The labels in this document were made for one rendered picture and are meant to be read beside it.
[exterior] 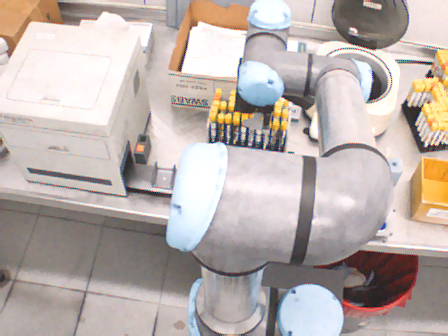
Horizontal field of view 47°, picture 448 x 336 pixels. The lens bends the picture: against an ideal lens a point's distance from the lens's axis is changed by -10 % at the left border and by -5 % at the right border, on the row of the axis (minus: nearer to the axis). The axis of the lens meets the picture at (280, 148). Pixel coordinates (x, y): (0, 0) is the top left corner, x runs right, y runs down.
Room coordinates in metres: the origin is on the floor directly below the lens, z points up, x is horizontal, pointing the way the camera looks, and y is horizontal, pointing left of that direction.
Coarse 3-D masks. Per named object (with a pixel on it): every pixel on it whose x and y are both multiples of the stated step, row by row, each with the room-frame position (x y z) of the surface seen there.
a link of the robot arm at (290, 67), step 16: (256, 48) 0.64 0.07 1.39; (272, 48) 0.64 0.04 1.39; (256, 64) 0.60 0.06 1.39; (272, 64) 0.61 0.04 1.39; (288, 64) 0.61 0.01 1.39; (304, 64) 0.62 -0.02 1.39; (240, 80) 0.58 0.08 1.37; (256, 80) 0.57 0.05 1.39; (272, 80) 0.58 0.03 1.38; (288, 80) 0.59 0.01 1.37; (304, 80) 0.60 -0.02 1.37; (256, 96) 0.57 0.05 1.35; (272, 96) 0.57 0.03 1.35
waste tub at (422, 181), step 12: (420, 168) 0.76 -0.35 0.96; (432, 168) 0.78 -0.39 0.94; (444, 168) 0.78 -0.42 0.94; (420, 180) 0.72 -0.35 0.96; (432, 180) 0.78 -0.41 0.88; (444, 180) 0.78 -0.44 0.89; (420, 192) 0.69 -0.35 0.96; (432, 192) 0.74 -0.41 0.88; (444, 192) 0.75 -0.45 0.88; (420, 204) 0.65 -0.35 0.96; (432, 204) 0.65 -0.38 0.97; (444, 204) 0.65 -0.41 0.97; (420, 216) 0.65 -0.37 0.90; (432, 216) 0.65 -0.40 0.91; (444, 216) 0.65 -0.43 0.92
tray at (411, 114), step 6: (402, 108) 1.01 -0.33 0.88; (408, 108) 1.00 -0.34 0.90; (414, 108) 1.00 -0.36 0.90; (420, 108) 1.01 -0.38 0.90; (408, 114) 0.98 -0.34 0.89; (414, 114) 0.98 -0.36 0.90; (408, 120) 0.97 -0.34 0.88; (414, 120) 0.97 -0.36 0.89; (414, 126) 0.94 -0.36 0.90; (414, 132) 0.93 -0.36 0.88; (414, 138) 0.91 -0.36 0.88; (420, 138) 0.90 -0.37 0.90; (420, 144) 0.89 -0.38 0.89; (438, 144) 0.89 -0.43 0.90; (444, 144) 0.89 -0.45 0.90; (420, 150) 0.87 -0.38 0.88; (426, 150) 0.88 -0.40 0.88; (432, 150) 0.88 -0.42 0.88; (438, 150) 0.89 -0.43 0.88; (444, 150) 0.89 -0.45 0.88
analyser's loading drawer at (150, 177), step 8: (128, 168) 0.64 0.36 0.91; (136, 168) 0.65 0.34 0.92; (144, 168) 0.65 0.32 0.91; (152, 168) 0.65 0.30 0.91; (160, 168) 0.65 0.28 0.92; (168, 168) 0.66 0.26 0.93; (128, 176) 0.62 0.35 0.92; (136, 176) 0.62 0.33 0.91; (144, 176) 0.63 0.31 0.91; (152, 176) 0.61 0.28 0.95; (160, 176) 0.64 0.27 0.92; (168, 176) 0.64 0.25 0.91; (128, 184) 0.60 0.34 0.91; (136, 184) 0.60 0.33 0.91; (144, 184) 0.61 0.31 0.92; (152, 184) 0.60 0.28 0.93; (160, 184) 0.61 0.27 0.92; (168, 184) 0.62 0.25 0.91; (168, 192) 0.60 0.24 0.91
